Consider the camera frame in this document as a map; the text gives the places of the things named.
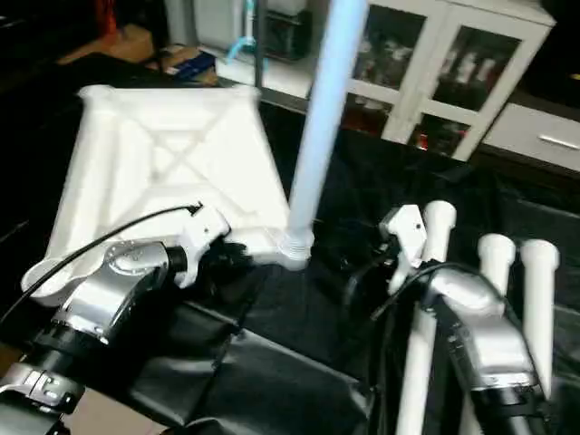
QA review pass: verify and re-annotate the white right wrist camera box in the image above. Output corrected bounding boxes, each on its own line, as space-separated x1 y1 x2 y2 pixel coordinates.
378 203 428 294

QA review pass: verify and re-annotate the white appliance cabinet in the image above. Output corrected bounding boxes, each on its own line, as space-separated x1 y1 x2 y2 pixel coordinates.
194 0 314 61

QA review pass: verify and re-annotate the grey metal pole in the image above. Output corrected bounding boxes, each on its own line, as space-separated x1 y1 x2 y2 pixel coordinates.
253 0 269 88

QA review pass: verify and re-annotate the black work mat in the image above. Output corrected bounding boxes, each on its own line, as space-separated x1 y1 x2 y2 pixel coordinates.
0 54 580 435

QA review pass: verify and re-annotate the brown cardboard box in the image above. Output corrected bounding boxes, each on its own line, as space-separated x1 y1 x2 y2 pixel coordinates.
158 44 219 83

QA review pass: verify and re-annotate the light blue mop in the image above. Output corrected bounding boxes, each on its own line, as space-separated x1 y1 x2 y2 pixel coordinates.
226 0 265 65

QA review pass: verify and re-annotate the white glass door cabinet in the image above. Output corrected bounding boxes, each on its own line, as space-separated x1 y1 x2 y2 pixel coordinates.
313 0 556 163

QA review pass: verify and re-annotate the white plastic table leg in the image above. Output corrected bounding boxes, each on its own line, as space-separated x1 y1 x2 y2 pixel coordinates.
518 238 561 401
395 200 458 435
277 0 372 272
457 233 518 435

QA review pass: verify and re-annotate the white plastic table top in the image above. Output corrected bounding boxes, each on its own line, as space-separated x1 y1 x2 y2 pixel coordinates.
19 83 315 305

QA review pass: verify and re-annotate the white drawer unit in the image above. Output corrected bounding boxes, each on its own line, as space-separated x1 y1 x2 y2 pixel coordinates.
484 101 580 174

